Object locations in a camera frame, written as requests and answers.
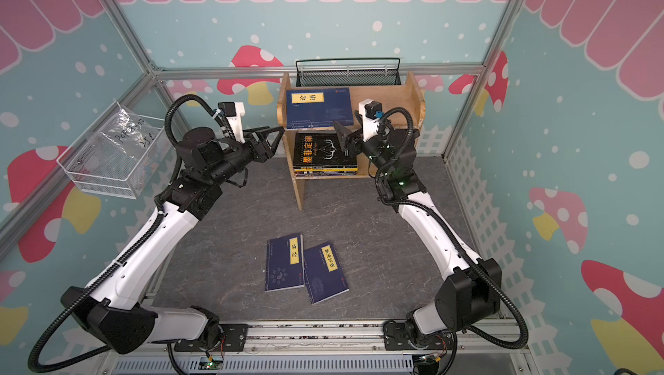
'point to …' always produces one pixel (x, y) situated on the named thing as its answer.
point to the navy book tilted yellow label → (323, 272)
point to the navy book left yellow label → (284, 267)
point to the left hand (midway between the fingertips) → (278, 134)
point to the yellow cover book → (350, 169)
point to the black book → (321, 149)
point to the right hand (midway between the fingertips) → (344, 117)
